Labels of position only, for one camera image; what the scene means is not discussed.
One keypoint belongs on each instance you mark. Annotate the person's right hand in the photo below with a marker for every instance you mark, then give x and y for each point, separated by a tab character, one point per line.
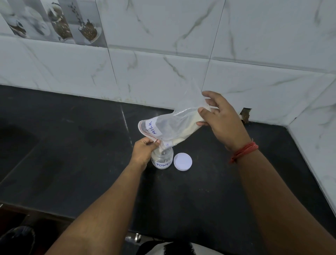
228	126

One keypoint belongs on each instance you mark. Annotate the person's left hand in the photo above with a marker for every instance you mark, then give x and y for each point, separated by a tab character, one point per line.
141	153

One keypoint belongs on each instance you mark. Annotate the small clear plastic jar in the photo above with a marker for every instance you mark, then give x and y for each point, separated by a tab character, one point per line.
164	161

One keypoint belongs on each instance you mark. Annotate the white jar lid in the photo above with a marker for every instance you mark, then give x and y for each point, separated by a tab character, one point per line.
183	161

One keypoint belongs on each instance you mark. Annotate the clear milk powder zip bag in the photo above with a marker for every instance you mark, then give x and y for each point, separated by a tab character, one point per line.
173	123

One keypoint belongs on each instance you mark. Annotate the person's right forearm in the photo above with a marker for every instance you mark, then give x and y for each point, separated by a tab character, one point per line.
278	205

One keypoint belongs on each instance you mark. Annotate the person's left forearm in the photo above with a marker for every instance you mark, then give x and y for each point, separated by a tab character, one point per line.
99	218

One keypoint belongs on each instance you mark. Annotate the red thread wristband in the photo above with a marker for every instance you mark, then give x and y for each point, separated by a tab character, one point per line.
244	151

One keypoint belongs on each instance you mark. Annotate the white and black mesh shirt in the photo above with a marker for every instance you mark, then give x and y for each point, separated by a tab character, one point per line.
178	249

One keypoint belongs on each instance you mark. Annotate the black shoe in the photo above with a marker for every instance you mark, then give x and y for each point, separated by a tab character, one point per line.
15	240

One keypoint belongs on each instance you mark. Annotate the brown wall pipe outlet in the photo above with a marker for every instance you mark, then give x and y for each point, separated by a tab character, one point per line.
246	115

